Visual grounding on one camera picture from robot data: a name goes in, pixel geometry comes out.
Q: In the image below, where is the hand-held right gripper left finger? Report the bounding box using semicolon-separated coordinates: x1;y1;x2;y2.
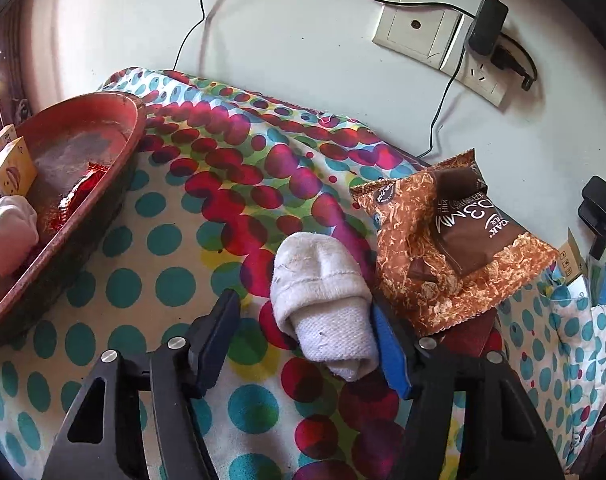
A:
42;289;242;480

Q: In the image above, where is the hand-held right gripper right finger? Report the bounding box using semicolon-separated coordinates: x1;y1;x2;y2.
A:
370;292;566;480

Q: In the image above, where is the white sock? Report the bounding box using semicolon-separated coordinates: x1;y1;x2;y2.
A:
269;232;380;381
0;195;40;277

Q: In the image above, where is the brown snack packet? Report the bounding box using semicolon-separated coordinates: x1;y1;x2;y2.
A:
349;148;559;338

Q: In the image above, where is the red foil packet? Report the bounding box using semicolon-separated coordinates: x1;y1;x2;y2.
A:
53;162;111;233

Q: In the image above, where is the round red tray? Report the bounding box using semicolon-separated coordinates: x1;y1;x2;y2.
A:
0;91;148;348

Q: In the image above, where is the yellow carton box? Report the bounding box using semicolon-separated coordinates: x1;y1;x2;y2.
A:
0;136;38;211
0;125;18;166

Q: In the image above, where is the polka dot tablecloth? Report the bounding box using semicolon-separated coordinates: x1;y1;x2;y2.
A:
0;65;606;480

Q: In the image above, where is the small cardboard box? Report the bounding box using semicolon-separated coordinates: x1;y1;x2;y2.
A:
558;227;589;286

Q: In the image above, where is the black angled plug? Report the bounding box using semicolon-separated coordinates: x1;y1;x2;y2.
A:
493;42;538;92

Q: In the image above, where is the dark wooden furniture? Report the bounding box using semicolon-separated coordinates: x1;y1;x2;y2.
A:
0;5;31;121

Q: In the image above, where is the black power adapter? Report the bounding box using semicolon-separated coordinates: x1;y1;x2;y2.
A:
466;0;509;57

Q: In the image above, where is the white wall socket plate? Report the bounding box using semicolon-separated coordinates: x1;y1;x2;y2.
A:
372;0;516;107

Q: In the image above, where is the thin black television cable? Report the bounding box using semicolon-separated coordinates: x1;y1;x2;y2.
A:
173;0;209;72

